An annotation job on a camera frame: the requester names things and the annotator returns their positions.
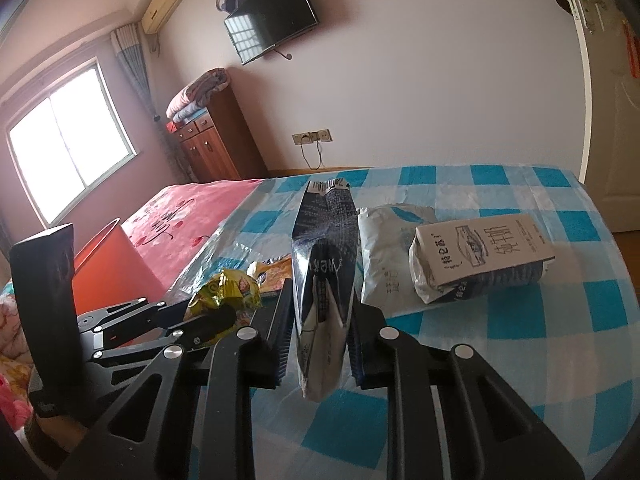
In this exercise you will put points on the floral quilt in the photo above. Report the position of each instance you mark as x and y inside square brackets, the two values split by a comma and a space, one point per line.
[12, 360]

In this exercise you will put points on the black wall television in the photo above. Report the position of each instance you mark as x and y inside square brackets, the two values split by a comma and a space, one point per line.
[272, 17]

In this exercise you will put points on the grey blue curtain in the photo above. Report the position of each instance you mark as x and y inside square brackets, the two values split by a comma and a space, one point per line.
[145, 90]

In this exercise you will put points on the white milk carton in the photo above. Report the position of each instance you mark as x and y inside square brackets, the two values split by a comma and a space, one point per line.
[480, 255]

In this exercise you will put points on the folded blankets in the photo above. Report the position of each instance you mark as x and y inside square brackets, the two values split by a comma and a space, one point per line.
[197, 92]

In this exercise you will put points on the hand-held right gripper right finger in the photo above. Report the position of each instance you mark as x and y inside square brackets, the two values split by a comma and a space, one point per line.
[356, 350]

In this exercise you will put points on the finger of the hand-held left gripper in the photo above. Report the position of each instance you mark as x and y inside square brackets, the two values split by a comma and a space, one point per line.
[200, 332]
[125, 315]

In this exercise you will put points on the yellow snack wrapper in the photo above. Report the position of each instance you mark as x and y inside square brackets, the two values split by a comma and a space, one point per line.
[225, 292]

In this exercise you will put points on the white air conditioner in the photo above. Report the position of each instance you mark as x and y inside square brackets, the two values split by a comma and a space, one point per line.
[162, 5]

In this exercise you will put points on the blue white checkered cloth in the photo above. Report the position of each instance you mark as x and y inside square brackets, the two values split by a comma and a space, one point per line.
[500, 360]

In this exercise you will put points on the brown wooden cabinet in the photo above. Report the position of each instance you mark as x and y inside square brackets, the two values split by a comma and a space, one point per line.
[220, 145]

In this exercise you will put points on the blue wall decoration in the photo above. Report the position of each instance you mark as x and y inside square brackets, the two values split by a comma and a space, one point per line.
[236, 3]

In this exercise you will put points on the red hanging decoration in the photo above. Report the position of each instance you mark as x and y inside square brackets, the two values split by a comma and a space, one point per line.
[631, 50]

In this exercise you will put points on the purple orange snack box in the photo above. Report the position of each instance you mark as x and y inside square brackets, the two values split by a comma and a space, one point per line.
[272, 275]

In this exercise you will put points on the window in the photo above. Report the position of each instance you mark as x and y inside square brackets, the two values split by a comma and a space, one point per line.
[65, 140]

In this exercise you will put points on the crushed dark blue milk carton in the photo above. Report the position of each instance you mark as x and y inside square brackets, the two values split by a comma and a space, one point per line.
[325, 260]

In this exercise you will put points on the orange plastic bucket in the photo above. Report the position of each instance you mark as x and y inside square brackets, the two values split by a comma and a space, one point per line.
[115, 270]

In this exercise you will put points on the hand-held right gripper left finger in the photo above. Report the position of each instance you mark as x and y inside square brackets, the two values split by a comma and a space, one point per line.
[281, 325]

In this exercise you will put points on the large white plastic bag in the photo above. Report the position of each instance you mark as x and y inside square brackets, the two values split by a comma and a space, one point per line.
[387, 255]

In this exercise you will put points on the white door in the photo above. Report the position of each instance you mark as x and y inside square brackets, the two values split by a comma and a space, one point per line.
[615, 135]

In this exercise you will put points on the wall socket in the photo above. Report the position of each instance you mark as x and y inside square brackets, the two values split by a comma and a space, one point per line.
[312, 136]

